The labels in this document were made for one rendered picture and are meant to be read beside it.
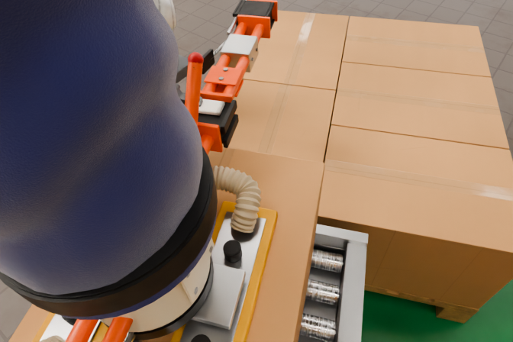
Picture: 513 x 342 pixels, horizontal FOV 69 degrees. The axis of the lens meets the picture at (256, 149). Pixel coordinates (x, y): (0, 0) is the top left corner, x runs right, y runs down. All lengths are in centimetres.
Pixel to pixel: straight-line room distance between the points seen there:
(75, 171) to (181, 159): 9
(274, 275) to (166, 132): 38
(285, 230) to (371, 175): 66
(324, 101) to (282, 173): 81
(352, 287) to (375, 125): 64
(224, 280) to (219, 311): 4
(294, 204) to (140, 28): 50
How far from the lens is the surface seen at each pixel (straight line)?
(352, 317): 98
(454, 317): 168
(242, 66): 74
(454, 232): 122
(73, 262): 32
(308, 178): 72
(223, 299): 56
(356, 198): 120
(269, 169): 73
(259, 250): 62
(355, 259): 104
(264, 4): 92
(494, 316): 179
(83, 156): 24
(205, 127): 60
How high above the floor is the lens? 151
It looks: 48 degrees down
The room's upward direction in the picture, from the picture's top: 4 degrees counter-clockwise
